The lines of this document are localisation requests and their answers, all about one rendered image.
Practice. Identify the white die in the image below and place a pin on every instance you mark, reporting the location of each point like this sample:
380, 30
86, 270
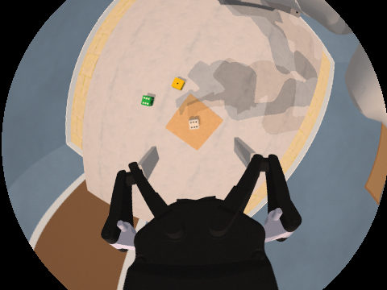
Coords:
193, 124

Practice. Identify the green die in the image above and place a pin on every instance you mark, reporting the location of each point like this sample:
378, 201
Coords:
147, 100

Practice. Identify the tan square mat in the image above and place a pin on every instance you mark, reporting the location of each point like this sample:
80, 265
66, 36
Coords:
207, 119

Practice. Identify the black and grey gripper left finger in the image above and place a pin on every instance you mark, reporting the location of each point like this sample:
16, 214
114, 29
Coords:
119, 230

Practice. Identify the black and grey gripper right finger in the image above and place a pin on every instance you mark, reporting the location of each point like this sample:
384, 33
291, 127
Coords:
283, 219

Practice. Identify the yellow die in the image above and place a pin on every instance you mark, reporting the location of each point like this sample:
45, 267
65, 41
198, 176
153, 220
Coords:
178, 83

